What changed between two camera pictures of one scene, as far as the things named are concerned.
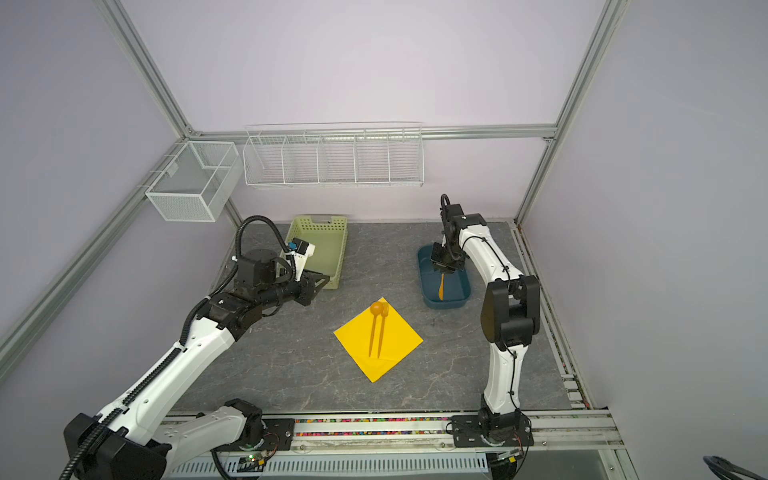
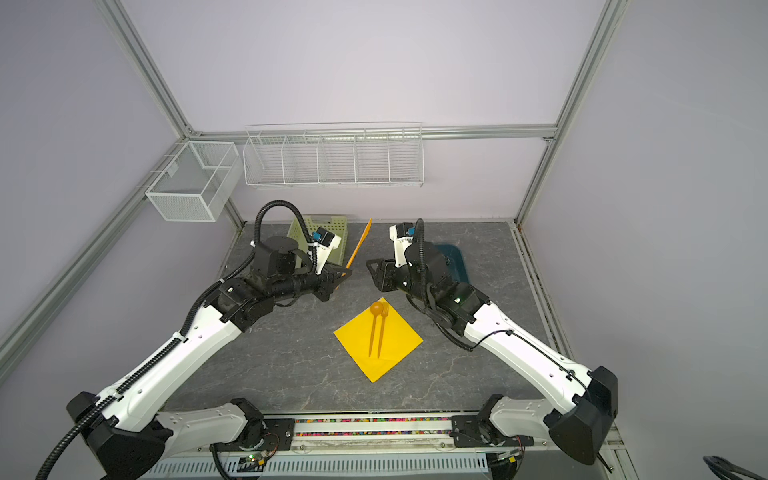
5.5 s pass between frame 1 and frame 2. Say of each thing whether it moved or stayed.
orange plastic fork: stayed
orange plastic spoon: stayed
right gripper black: moved
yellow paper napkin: stayed
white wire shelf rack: stayed
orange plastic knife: moved
